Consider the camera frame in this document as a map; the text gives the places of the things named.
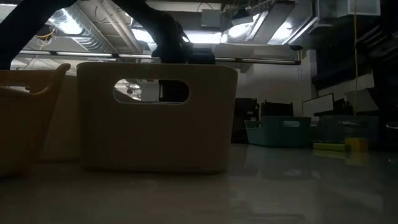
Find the ceiling light panel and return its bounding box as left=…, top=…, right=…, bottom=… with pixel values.
left=183, top=30, right=223, bottom=44
left=132, top=28, right=156, bottom=44

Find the grey plastic bin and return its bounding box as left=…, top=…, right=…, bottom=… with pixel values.
left=76, top=61, right=239, bottom=174

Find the orange plastic bin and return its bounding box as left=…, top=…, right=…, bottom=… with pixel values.
left=0, top=63, right=72, bottom=177

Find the grey ceiling box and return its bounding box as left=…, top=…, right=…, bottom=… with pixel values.
left=201, top=8, right=222, bottom=29

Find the lime block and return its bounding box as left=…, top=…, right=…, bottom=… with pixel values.
left=312, top=142, right=348, bottom=152

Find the yellow black cable reel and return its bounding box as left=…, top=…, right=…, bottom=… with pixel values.
left=34, top=26, right=57, bottom=41

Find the white board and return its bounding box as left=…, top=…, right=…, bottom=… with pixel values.
left=302, top=92, right=335, bottom=116

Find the white plastic bin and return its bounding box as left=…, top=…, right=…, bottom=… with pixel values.
left=40, top=74, right=80, bottom=161

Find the yellow block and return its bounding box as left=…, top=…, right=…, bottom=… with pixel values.
left=345, top=137, right=369, bottom=152

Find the horizontal metal rail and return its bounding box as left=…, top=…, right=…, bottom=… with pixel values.
left=18, top=49, right=302, bottom=66

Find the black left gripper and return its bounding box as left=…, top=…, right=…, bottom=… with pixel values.
left=152, top=18, right=216, bottom=103

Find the black cabinet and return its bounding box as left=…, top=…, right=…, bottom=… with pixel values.
left=232, top=97, right=260, bottom=144
left=260, top=101, right=295, bottom=118

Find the teal plastic bin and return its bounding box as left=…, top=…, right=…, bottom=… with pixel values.
left=244, top=115, right=312, bottom=147

